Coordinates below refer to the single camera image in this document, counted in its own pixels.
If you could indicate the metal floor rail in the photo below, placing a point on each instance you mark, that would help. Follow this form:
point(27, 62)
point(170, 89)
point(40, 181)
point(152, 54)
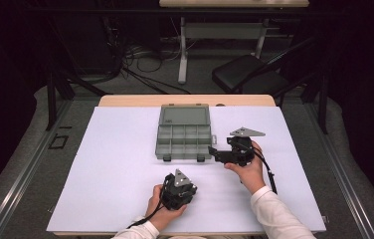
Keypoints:
point(344, 176)
point(19, 186)

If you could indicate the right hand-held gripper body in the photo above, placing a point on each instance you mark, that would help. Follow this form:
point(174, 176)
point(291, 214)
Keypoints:
point(241, 151)

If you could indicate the person's right hand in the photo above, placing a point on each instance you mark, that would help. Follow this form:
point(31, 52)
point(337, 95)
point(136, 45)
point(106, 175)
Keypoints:
point(251, 176)

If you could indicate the white table cover sheet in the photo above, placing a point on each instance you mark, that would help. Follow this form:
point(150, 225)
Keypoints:
point(115, 172)

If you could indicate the white metal frame desk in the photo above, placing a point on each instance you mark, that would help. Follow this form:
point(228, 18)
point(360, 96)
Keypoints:
point(221, 30)

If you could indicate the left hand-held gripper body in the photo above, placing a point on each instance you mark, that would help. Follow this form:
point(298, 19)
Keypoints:
point(178, 191)

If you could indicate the grey transparent organizer box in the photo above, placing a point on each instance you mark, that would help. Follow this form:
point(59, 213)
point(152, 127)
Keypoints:
point(183, 139)

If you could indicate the wooden table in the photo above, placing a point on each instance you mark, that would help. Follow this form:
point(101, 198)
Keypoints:
point(175, 100)

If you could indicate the black folding chair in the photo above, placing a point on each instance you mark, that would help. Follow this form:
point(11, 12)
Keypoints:
point(241, 74)

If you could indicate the black metal stand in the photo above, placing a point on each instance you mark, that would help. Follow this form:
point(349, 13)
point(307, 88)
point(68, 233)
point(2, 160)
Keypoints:
point(51, 99)
point(322, 103)

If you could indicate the person's left hand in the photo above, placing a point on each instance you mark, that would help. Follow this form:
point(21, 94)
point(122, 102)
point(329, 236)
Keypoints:
point(160, 215)

